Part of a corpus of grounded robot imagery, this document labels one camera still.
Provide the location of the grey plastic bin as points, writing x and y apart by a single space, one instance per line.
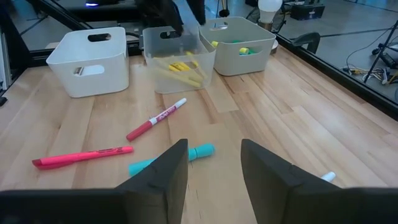
236 65

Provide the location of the translucent plastic bin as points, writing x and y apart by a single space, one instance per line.
161 84

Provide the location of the orange-yellow chunky highlighter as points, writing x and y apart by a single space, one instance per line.
214 43
244 50

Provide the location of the blue chunky highlighter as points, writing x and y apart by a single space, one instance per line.
199 151

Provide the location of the black floor box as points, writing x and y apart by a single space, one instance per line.
308 12

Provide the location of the black table clamp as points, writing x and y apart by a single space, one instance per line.
308 40

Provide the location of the green chunky highlighter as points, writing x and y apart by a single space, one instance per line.
252 51

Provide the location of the white plastic bin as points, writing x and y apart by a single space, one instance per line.
93 81

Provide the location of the red thin dry-erase marker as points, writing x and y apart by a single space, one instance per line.
155 119

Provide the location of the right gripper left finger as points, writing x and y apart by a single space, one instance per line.
149 193

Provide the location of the silver aluminium extrusion post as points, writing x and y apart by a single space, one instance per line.
4 59

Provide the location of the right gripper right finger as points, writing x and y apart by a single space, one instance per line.
273 193

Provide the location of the metal bulb socket base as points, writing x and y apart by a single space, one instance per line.
265 25

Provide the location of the black office desk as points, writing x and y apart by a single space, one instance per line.
109 14

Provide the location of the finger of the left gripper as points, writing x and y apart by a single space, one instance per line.
158 15
197 11

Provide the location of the pink slim highlighter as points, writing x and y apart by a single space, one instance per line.
84 156

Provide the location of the white light bulb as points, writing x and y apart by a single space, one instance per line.
270 9

